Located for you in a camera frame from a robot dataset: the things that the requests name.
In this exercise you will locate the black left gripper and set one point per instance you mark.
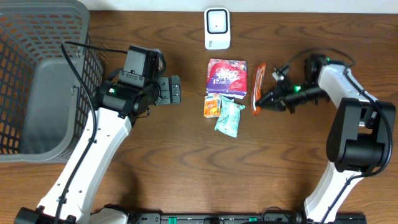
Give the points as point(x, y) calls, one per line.
point(165, 90)

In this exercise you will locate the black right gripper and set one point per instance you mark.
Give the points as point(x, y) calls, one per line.
point(280, 96)

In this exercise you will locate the red chocolate bar wrapper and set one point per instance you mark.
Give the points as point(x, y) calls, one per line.
point(258, 77)

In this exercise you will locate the purple pink tissue pack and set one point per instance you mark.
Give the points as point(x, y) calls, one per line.
point(227, 77)

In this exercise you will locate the orange juice carton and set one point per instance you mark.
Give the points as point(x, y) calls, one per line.
point(212, 106)

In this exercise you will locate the teal white snack packet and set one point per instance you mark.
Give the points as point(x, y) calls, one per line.
point(228, 121)

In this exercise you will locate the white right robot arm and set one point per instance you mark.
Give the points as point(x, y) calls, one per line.
point(359, 144)

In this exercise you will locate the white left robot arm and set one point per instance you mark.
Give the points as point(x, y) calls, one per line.
point(117, 107)

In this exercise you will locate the grey plastic basket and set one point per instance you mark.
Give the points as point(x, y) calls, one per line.
point(45, 58)

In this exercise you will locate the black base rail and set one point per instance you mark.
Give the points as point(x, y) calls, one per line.
point(217, 218)

